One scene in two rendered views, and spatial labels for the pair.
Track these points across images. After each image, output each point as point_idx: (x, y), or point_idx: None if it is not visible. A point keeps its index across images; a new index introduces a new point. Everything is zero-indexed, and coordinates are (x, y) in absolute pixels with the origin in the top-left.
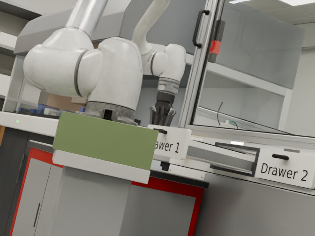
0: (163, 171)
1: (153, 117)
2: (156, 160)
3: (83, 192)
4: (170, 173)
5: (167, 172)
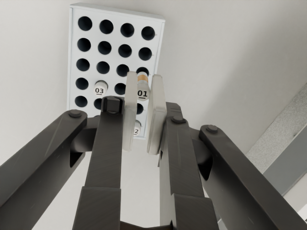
0: (196, 44)
1: (38, 200)
2: (159, 53)
3: None
4: (264, 131)
5: (220, 61)
